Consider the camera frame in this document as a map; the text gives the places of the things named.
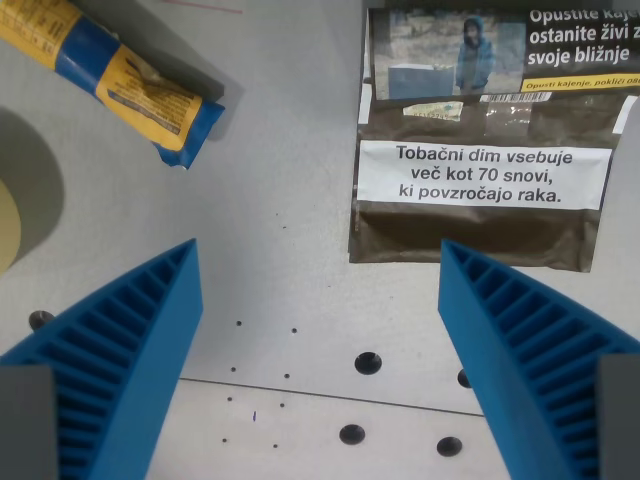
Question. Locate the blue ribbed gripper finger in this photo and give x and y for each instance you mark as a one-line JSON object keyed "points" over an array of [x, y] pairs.
{"points": [[125, 345], [515, 350]]}

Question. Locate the blue and yellow snack bag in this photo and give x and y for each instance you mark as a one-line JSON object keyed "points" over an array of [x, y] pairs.
{"points": [[107, 75]]}

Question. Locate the cream masking tape roll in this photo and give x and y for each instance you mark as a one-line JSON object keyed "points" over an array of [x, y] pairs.
{"points": [[7, 225]]}

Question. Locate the brown tobacco pouch with warnings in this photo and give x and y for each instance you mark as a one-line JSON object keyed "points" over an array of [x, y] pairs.
{"points": [[490, 145]]}

